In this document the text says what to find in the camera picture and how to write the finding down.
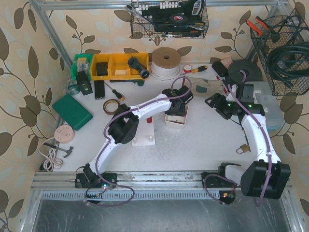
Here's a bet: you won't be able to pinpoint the brown tape roll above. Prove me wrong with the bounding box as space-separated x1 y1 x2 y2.
102 99 120 115

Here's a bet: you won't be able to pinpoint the yellow handled screwdriver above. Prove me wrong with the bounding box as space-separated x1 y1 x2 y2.
105 82 125 101

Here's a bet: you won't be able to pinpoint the red handled tool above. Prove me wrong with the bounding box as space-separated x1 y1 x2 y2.
215 74 229 96

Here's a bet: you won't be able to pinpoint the yellow storage bin row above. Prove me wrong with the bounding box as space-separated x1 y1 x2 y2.
90 53 150 81

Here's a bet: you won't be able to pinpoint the white cable spool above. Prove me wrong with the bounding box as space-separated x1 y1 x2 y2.
151 47 181 81

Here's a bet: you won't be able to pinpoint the orange handled pliers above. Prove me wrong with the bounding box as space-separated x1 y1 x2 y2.
246 16 269 36

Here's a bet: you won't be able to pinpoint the silver wrench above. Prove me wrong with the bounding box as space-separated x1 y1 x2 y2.
125 5 153 25

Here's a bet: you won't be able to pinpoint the aluminium front rail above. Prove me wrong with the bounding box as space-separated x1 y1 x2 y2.
31 171 241 203

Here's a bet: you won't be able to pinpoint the brass padlock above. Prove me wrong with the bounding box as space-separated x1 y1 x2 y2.
236 144 250 154

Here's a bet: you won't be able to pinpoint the white spring tray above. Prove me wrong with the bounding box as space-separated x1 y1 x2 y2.
165 115 186 130

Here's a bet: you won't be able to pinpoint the green storage bin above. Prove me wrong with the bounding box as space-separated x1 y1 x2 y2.
71 54 93 80

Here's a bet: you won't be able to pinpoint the glass jar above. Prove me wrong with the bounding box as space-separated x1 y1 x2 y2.
67 79 80 96

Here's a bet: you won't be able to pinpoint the black green meter device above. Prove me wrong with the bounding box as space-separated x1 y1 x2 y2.
76 71 93 95

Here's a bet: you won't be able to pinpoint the teal clear toolbox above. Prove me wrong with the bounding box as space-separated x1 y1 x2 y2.
249 81 284 132

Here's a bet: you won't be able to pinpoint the black disc spool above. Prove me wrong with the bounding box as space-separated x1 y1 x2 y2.
225 59 263 86

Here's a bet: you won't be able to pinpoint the green notebook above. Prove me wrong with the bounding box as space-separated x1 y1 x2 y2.
52 94 93 131

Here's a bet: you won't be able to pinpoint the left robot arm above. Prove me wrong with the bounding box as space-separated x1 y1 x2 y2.
76 86 193 189

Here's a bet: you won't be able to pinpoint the black aluminium extrusion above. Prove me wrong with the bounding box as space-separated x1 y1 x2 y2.
94 81 105 100

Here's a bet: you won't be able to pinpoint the black sanding block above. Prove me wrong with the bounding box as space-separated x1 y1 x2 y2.
211 61 228 77

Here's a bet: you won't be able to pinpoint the top wire basket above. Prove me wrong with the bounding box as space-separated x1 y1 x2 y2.
129 0 209 41

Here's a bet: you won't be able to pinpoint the white peg fixture plate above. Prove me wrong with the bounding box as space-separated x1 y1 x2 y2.
132 120 155 147

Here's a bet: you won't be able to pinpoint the black pipe fitting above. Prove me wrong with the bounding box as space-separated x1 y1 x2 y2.
128 57 150 79

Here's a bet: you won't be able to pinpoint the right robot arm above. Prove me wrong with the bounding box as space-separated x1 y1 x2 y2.
205 84 291 199

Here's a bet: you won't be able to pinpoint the pink sanding disc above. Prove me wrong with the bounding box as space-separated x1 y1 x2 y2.
54 124 75 144

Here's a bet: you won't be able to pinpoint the beige work glove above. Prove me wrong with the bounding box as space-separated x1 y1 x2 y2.
179 76 224 97

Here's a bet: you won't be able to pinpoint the right wire basket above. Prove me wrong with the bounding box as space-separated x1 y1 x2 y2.
250 14 309 96

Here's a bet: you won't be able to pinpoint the black coiled hose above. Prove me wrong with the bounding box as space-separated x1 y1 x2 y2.
267 42 309 83

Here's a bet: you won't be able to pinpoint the yellow black screwdriver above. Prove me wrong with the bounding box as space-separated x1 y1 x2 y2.
181 65 208 75

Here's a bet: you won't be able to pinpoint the small claw hammer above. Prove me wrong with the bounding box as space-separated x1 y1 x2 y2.
43 143 73 158

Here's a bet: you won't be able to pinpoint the red white tape roll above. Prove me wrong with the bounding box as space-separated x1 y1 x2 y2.
183 64 192 73

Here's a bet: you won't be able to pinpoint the wire basket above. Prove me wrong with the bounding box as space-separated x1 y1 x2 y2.
129 0 209 41
250 14 309 96

